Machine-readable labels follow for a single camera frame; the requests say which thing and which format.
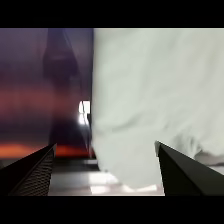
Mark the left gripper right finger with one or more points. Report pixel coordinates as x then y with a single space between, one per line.
186 176

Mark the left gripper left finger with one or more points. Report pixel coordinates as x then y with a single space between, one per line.
31 175

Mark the white garment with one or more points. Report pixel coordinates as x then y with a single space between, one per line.
150 96

